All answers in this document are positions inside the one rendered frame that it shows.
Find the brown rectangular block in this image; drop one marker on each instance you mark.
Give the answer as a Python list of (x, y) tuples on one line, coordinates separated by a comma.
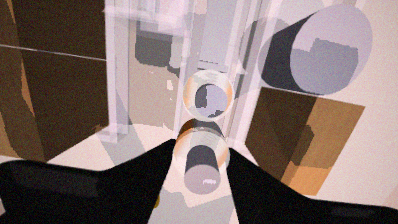
[(75, 27), (49, 102), (297, 138)]

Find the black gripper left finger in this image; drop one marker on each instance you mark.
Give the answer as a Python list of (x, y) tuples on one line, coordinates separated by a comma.
[(124, 194)]

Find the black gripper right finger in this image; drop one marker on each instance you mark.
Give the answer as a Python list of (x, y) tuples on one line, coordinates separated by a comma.
[(259, 198)]

